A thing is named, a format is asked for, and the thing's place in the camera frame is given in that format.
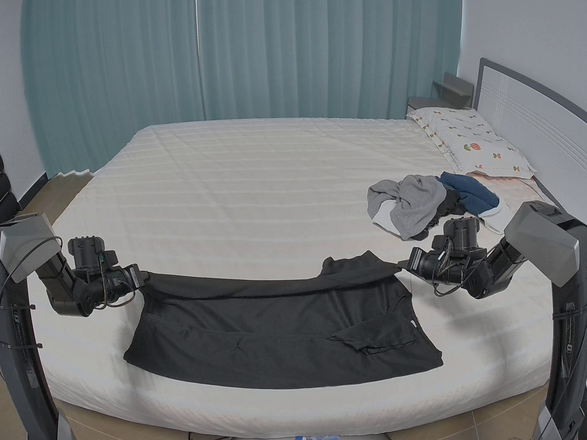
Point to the black garment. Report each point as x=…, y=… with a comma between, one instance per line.
x=275, y=332

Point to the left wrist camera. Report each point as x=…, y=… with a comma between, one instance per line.
x=87, y=250

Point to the white printed pillow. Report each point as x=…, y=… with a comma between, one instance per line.
x=472, y=140

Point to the pile of clothes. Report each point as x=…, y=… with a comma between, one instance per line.
x=417, y=204

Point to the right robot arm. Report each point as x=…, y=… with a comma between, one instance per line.
x=541, y=241

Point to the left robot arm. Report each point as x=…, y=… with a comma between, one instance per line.
x=69, y=291

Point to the grey bedside table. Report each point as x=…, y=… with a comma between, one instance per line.
x=440, y=96

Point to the blue-green curtain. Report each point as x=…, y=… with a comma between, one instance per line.
x=321, y=44
x=110, y=71

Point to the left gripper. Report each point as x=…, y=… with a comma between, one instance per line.
x=130, y=280

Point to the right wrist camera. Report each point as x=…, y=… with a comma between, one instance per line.
x=463, y=234

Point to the bed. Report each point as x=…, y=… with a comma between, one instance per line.
x=257, y=190

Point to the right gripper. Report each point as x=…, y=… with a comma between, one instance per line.
x=424, y=264

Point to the black padded chair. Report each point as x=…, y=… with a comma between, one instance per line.
x=7, y=190

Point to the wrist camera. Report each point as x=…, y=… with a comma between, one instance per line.
x=463, y=234
x=87, y=250

